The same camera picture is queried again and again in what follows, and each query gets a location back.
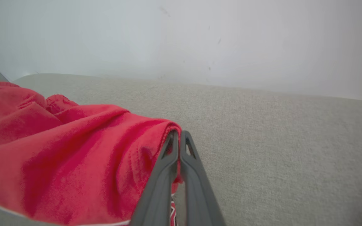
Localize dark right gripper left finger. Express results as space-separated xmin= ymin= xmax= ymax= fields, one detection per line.
xmin=130 ymin=130 xmax=180 ymax=226

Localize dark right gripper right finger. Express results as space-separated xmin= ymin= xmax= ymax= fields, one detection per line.
xmin=180 ymin=131 xmax=226 ymax=226

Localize red Bulls shorts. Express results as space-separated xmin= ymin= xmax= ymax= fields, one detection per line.
xmin=0 ymin=82 xmax=183 ymax=226

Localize grey fabric sofa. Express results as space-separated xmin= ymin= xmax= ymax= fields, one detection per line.
xmin=0 ymin=73 xmax=362 ymax=226

